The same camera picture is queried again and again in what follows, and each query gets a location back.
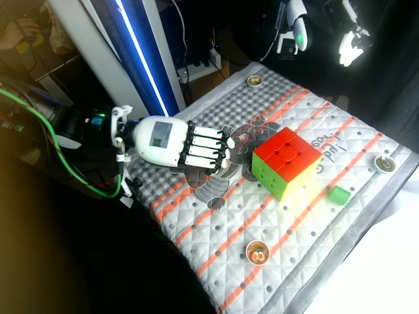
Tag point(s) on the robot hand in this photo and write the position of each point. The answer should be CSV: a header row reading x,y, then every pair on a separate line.
x,y
348,49
160,140

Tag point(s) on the Rubik's cube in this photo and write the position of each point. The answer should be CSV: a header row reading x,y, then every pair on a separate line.
x,y
281,153

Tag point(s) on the green cylinder block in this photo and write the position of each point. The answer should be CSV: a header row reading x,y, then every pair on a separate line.
x,y
338,195

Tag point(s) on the white power strip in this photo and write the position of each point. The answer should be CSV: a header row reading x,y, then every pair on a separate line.
x,y
196,70

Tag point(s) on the small toy bowl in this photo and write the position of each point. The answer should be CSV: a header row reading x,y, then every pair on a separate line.
x,y
254,80
385,163
257,252

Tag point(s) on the white pillar with blue light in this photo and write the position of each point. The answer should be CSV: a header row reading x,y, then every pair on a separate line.
x,y
98,59

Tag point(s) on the grey quilt with bear print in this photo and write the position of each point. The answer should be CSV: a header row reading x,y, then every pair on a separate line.
x,y
248,216

